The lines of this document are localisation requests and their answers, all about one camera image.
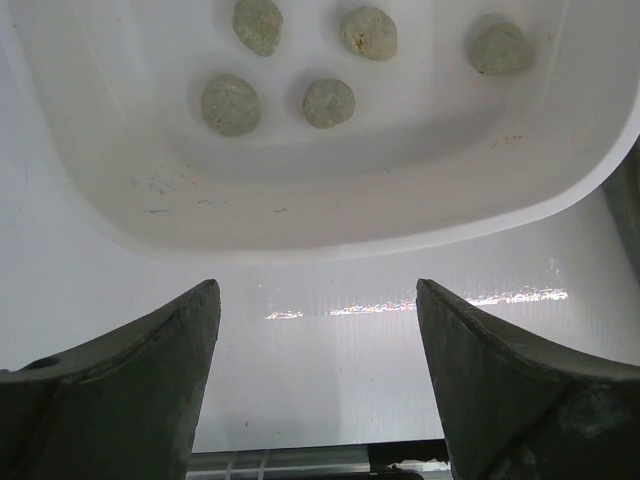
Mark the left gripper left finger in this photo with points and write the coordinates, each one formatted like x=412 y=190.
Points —
x=124 y=405

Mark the dark brown litter box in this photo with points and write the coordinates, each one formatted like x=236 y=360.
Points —
x=622 y=196

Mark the green clump far corner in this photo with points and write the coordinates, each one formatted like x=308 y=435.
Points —
x=230 y=105

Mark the green clump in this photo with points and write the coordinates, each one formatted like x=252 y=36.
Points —
x=258 y=25
x=327 y=103
x=501 y=49
x=370 y=33

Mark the white plastic tub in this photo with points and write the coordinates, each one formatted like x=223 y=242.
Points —
x=434 y=153

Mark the aluminium mounting rail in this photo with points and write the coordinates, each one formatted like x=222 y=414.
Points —
x=426 y=459

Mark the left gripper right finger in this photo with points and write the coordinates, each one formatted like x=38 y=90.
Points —
x=514 y=405

